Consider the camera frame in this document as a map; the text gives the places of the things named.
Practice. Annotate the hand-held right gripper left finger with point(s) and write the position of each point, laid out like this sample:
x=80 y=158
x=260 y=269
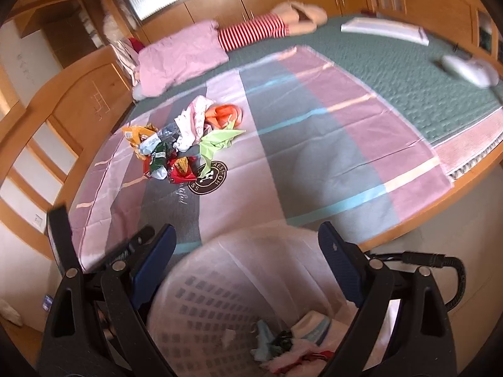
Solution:
x=155 y=255

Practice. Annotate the white mesh laundry basket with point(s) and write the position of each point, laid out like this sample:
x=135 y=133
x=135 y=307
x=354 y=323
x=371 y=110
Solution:
x=255 y=251

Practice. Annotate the white plastic device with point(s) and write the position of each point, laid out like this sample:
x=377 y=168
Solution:
x=465 y=70

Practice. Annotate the white plastic wastebasket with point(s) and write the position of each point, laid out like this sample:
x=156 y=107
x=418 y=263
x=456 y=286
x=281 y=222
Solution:
x=204 y=302

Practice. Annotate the light blue crumpled wrapper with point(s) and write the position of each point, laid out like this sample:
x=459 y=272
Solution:
x=262 y=341

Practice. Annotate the pink grey checked sheet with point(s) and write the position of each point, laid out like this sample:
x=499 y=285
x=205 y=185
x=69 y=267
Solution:
x=314 y=145

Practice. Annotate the white wall socket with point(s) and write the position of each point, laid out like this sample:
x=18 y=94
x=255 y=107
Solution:
x=38 y=220

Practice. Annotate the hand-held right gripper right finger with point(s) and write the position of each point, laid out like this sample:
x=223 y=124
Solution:
x=340 y=267

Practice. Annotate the dark green snack packet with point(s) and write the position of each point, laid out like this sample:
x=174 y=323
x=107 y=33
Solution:
x=159 y=157

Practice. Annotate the small blue packet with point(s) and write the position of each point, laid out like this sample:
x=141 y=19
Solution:
x=47 y=302

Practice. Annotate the silver grey wrapper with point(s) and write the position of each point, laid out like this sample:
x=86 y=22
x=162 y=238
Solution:
x=169 y=131

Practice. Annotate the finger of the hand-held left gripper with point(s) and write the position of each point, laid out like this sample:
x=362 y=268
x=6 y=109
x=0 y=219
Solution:
x=61 y=239

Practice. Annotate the dark green crumpled wrapper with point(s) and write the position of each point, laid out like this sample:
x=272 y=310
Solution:
x=283 y=341

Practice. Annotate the yellow snack packet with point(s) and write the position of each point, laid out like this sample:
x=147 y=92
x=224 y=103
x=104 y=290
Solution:
x=133 y=135

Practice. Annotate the white cloth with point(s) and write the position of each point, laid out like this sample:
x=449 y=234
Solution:
x=10 y=312

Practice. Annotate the grey striped cloth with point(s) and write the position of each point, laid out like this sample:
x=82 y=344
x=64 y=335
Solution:
x=123 y=57

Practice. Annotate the pink fringed mat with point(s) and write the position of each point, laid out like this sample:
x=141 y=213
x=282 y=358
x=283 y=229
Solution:
x=467 y=153

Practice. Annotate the red cloth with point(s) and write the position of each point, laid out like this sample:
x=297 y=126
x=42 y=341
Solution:
x=135 y=44

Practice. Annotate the wooden door with frosted panes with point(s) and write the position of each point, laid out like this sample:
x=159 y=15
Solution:
x=23 y=172

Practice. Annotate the red snack packet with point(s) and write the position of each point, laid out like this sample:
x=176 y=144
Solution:
x=179 y=167

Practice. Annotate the pale blue wrapper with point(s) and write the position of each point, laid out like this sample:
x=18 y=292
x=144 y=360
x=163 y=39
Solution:
x=147 y=145

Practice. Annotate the pink pillow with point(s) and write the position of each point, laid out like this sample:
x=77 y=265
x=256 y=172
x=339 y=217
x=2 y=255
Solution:
x=177 y=59

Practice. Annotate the red crumpled wrapper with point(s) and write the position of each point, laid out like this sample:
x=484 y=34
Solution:
x=314 y=357

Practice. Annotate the pink printed plastic bag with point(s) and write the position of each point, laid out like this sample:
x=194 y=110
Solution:
x=194 y=119

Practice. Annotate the orange plastic packet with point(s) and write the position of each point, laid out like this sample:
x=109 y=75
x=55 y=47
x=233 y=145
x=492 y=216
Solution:
x=224 y=112

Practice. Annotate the wooden cabinet with glass panes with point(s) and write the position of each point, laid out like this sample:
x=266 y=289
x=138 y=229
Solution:
x=432 y=0

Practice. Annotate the white fluffy toy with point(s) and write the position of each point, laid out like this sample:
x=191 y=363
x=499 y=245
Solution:
x=112 y=23

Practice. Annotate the white blue packet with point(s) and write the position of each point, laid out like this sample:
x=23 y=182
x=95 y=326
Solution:
x=312 y=328

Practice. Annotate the red white striped pillow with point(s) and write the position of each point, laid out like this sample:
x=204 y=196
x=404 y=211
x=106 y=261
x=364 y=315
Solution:
x=251 y=33

